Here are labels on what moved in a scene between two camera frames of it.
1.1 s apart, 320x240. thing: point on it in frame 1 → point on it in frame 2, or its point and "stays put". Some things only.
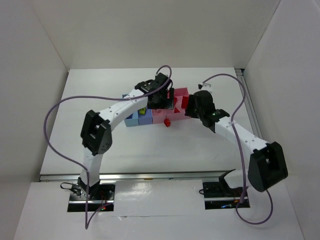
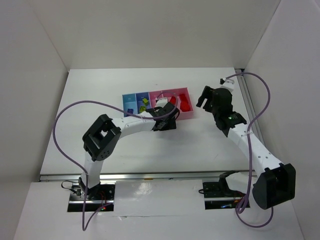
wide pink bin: [167, 115] stays put
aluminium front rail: [140, 177] stays put
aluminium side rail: [251, 104] stays put
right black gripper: [191, 107] → [208, 100]
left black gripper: [163, 104] → [170, 110]
